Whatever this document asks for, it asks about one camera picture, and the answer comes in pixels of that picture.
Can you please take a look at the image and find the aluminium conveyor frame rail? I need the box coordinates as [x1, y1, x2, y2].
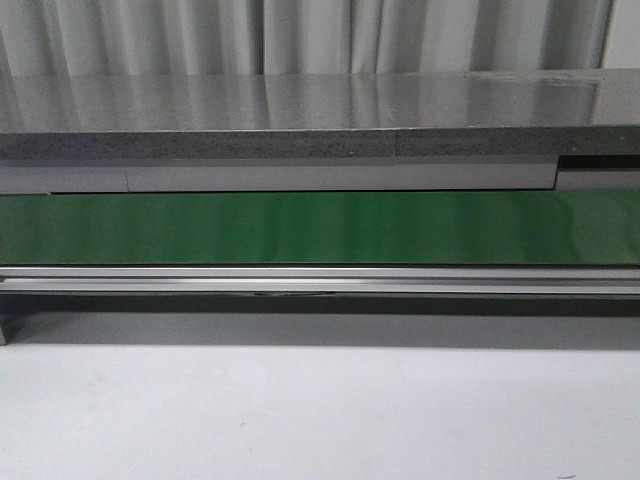
[1, 265, 639, 350]

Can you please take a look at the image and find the grey speckled stone counter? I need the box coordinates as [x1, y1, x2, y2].
[1, 69, 639, 195]

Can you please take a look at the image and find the white pleated curtain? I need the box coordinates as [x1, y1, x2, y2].
[1, 0, 639, 77]

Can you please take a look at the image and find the green conveyor belt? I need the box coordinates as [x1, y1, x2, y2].
[1, 190, 639, 265]

